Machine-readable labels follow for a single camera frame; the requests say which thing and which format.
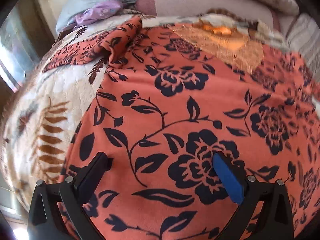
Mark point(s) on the purple patterned cloth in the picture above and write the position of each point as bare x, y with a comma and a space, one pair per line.
98, 12

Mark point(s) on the orange black floral garment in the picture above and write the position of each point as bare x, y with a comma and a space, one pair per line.
165, 107

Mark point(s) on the cream leaf patterned blanket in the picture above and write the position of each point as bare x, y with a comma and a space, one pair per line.
38, 122

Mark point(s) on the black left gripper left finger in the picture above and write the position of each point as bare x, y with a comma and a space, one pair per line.
45, 220

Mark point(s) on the window with dark frame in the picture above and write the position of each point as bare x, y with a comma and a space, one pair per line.
25, 39

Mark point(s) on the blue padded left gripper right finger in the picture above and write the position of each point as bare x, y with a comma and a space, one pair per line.
275, 220

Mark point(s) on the pink bed sheet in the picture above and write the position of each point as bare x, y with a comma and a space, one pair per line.
246, 9

